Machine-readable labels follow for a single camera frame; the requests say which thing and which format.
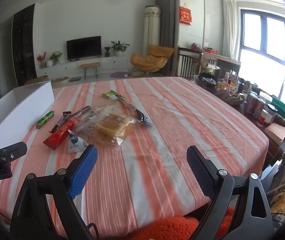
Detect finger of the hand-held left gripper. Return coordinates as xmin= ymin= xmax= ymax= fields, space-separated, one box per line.
xmin=0 ymin=141 xmax=28 ymax=163

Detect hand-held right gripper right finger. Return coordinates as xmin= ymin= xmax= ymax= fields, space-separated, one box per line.
xmin=186 ymin=145 xmax=275 ymax=240

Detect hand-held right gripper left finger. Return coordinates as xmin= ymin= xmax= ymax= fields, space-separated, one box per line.
xmin=9 ymin=144 xmax=98 ymax=240

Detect white triangular snack packet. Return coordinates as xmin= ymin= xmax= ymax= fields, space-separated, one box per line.
xmin=67 ymin=129 xmax=89 ymax=154

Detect white cardboard box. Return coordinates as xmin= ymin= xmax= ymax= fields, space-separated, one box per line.
xmin=0 ymin=81 xmax=55 ymax=192

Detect red snack packet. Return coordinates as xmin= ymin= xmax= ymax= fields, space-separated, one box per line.
xmin=43 ymin=120 xmax=81 ymax=150

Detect green sausage stick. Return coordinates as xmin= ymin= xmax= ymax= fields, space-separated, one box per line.
xmin=36 ymin=110 xmax=55 ymax=129

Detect toast bread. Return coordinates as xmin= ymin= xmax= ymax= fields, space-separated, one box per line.
xmin=74 ymin=109 xmax=135 ymax=149

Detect dark chocolate bar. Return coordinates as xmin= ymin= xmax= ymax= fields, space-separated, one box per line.
xmin=50 ymin=111 xmax=72 ymax=134

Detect silver brown snack bar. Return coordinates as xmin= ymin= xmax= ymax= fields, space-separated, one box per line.
xmin=69 ymin=105 xmax=92 ymax=120

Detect long yellow bread packet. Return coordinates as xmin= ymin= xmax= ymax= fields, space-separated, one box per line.
xmin=91 ymin=100 xmax=118 ymax=113

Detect long black snack packet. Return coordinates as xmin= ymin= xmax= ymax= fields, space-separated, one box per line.
xmin=115 ymin=94 xmax=153 ymax=125

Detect green cracker packet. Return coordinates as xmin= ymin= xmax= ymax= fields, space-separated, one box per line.
xmin=102 ymin=90 xmax=119 ymax=99

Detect orange striped tablecloth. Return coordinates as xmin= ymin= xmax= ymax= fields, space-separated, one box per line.
xmin=0 ymin=77 xmax=269 ymax=239

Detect orange fuzzy cushion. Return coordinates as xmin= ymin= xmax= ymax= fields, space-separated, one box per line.
xmin=130 ymin=206 xmax=235 ymax=240

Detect brown cardboard box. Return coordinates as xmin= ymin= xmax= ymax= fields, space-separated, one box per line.
xmin=24 ymin=76 xmax=50 ymax=85

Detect wicker basket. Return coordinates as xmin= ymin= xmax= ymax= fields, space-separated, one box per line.
xmin=217 ymin=87 xmax=246 ymax=105

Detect clear glass jar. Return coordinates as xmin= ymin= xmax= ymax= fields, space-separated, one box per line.
xmin=265 ymin=104 xmax=278 ymax=125

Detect dark fruit bowl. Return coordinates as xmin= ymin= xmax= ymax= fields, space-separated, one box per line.
xmin=195 ymin=72 xmax=219 ymax=89

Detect red flowers in vase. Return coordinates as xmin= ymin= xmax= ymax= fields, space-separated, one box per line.
xmin=37 ymin=52 xmax=47 ymax=68

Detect dark display cabinet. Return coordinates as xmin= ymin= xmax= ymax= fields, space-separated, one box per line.
xmin=12 ymin=4 xmax=36 ymax=87

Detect leafy plant in glass vase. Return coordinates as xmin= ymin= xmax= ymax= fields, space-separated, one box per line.
xmin=49 ymin=51 xmax=63 ymax=66

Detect purple floor mat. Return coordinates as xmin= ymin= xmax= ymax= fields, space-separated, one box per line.
xmin=110 ymin=72 xmax=130 ymax=79

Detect green cloth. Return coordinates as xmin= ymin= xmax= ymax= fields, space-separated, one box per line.
xmin=271 ymin=95 xmax=285 ymax=124

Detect small wooden bench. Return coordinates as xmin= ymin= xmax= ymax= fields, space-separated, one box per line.
xmin=79 ymin=62 xmax=101 ymax=78

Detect dark wooden slatted chair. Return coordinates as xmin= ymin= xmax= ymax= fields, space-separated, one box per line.
xmin=177 ymin=47 xmax=203 ymax=79

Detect white television cabinet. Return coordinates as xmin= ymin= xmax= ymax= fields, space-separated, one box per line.
xmin=36 ymin=56 xmax=128 ymax=79

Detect wooden side desk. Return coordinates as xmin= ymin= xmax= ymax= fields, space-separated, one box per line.
xmin=200 ymin=51 xmax=241 ymax=77

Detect black television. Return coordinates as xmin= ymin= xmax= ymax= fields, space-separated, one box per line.
xmin=66 ymin=36 xmax=102 ymax=60

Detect orange lounge chair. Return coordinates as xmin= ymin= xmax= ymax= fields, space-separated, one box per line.
xmin=130 ymin=45 xmax=174 ymax=75

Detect large green potted plant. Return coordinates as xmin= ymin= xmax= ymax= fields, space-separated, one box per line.
xmin=110 ymin=40 xmax=130 ymax=57

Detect large window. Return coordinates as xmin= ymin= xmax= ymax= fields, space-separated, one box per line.
xmin=237 ymin=9 xmax=285 ymax=120

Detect white curtain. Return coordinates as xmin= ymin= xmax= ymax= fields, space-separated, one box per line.
xmin=223 ymin=0 xmax=240 ymax=60

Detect tall covered air conditioner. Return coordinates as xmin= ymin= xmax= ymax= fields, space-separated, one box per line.
xmin=144 ymin=5 xmax=161 ymax=55

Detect grey curtain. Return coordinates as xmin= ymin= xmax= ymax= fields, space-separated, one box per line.
xmin=155 ymin=0 xmax=180 ymax=48

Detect red wall hanging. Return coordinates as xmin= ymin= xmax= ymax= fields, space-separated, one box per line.
xmin=179 ymin=6 xmax=192 ymax=26

